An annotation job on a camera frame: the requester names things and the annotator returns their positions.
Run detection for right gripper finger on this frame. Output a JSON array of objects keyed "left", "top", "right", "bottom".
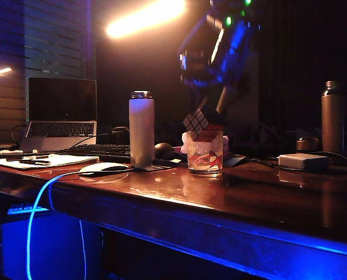
[
  {"left": 190, "top": 84, "right": 211, "bottom": 117},
  {"left": 216, "top": 86, "right": 239, "bottom": 117}
]

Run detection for tall white bottle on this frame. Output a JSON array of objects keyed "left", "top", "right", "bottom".
[{"left": 128, "top": 90, "right": 156, "bottom": 169}]

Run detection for black pen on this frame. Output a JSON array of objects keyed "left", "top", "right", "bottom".
[{"left": 6, "top": 155, "right": 51, "bottom": 163}]

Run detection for blue-lit cabinet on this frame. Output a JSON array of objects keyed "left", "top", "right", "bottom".
[{"left": 0, "top": 214, "right": 101, "bottom": 280}]

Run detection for white computer mouse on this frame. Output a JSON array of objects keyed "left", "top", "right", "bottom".
[{"left": 79, "top": 162, "right": 129, "bottom": 176}]

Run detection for thin hanging cable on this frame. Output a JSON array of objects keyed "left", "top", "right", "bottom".
[{"left": 79, "top": 219, "right": 87, "bottom": 280}]

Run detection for bright light bar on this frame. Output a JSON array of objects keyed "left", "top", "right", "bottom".
[{"left": 106, "top": 0, "right": 187, "bottom": 40}]

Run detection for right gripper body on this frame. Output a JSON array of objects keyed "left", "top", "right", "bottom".
[{"left": 178, "top": 17, "right": 253, "bottom": 89}]

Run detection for black adapter cable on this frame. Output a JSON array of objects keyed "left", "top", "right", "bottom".
[{"left": 309, "top": 151, "right": 347, "bottom": 175}]

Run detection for white paper pad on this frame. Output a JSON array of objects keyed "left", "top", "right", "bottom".
[{"left": 0, "top": 153, "right": 100, "bottom": 170}]

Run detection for small metal cup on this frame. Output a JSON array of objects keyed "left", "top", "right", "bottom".
[{"left": 296, "top": 137, "right": 320, "bottom": 152}]

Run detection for black headphones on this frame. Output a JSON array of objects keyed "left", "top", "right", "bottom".
[{"left": 111, "top": 127, "right": 131, "bottom": 146}]

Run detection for dark round object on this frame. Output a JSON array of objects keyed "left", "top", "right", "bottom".
[{"left": 154, "top": 142, "right": 174, "bottom": 160}]

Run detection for glowing blue cable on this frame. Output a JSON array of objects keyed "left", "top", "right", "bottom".
[{"left": 26, "top": 170, "right": 89, "bottom": 280}]

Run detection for window blinds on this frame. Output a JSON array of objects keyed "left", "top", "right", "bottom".
[{"left": 0, "top": 0, "right": 93, "bottom": 146}]

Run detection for black keyboard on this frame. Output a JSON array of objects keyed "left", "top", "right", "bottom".
[{"left": 55, "top": 144, "right": 132, "bottom": 164}]

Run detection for printed clear glass cup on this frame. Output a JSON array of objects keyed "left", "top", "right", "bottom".
[{"left": 186, "top": 131, "right": 224, "bottom": 177}]

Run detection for Rubik's cube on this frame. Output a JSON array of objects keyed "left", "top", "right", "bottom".
[{"left": 182, "top": 105, "right": 225, "bottom": 143}]

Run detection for dark metal thermos bottle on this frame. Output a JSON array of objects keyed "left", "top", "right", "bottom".
[{"left": 321, "top": 80, "right": 346, "bottom": 155}]

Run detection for blue-lit keyboard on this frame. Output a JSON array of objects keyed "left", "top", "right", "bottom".
[{"left": 6, "top": 203, "right": 51, "bottom": 215}]

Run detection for dark blue card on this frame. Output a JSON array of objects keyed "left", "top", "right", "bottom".
[{"left": 224, "top": 154, "right": 246, "bottom": 169}]

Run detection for black laptop cable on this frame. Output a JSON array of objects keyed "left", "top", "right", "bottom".
[{"left": 70, "top": 133, "right": 113, "bottom": 150}]

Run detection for silver laptop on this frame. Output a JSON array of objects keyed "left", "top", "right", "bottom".
[{"left": 20, "top": 77, "right": 98, "bottom": 152}]

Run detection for dark square coaster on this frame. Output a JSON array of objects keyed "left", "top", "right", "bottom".
[{"left": 130, "top": 164, "right": 174, "bottom": 173}]

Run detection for white power adapter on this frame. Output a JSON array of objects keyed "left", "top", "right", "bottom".
[{"left": 278, "top": 153, "right": 330, "bottom": 172}]

